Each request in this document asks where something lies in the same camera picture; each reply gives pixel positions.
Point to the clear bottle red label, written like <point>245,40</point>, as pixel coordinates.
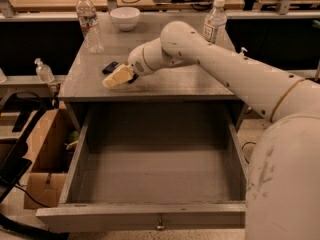
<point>89,25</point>

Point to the dark blue rxbar wrapper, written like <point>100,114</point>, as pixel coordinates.
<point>112,66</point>

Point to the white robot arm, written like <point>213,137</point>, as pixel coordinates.
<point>283,175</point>

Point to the grey wooden cabinet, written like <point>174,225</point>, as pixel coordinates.
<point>83,83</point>

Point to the left hand sanitizer pump bottle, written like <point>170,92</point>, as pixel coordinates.
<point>43,71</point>

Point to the small white pump bottle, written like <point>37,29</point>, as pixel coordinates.
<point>243,51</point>

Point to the brown cardboard box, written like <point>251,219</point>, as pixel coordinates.
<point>47,151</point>

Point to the white ceramic bowl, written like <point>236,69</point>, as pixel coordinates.
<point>125,18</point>

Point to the open grey top drawer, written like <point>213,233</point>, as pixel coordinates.
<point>136,163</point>

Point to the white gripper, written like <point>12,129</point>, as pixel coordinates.
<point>136,64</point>

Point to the black chair frame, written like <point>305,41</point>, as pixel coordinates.
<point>13,163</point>

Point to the clear bottle white label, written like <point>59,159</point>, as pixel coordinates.
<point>214,23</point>

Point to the metal drawer knob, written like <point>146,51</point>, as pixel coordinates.
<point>160,226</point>

